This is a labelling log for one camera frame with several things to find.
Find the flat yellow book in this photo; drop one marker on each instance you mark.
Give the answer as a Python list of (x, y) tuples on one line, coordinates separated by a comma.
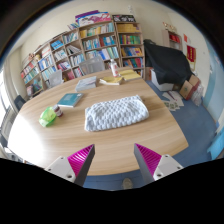
[(130, 74)]

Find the grey mesh chair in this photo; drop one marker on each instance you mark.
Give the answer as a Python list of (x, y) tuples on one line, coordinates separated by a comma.
[(55, 78), (91, 66)]

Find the grey book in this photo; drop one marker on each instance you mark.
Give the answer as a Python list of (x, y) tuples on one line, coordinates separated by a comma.
[(86, 83)]

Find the small jar with red label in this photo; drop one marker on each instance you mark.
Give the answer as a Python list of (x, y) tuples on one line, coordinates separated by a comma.
[(58, 110)]

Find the white fluffy towel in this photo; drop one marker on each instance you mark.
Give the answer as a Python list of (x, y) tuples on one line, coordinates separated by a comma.
[(115, 113)]

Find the small wall shelf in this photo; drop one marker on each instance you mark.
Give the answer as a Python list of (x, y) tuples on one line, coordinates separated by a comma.
[(173, 37)]

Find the papers on floor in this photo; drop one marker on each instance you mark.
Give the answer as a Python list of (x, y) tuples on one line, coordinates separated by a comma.
[(173, 101)]

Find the dark office chair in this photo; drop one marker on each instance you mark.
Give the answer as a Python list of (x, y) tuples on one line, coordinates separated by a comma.
[(19, 102)]

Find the red banner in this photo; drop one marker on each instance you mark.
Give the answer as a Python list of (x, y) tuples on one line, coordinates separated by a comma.
[(191, 54)]

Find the white bottle with red label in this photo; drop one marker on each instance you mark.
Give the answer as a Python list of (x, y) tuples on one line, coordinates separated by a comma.
[(114, 68)]

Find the wooden bookshelf with books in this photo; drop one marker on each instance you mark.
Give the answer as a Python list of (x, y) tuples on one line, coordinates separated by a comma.
[(96, 41)]

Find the black cloth cover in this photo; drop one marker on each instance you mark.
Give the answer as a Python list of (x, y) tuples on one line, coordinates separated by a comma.
[(168, 63)]

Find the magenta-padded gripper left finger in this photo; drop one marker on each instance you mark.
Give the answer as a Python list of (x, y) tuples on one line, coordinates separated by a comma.
[(59, 166)]

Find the cardboard box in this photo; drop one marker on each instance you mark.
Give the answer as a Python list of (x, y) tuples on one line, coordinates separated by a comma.
[(189, 88)]

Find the white box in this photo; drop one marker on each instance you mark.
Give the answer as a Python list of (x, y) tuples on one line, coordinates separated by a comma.
[(161, 86)]

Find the teal book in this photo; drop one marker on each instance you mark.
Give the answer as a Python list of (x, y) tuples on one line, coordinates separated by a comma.
[(70, 99)]

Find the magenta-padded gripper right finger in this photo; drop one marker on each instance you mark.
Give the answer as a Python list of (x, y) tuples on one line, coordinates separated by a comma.
[(166, 165)]

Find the green plastic container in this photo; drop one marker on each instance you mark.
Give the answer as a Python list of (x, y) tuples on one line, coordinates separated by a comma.
[(46, 117)]

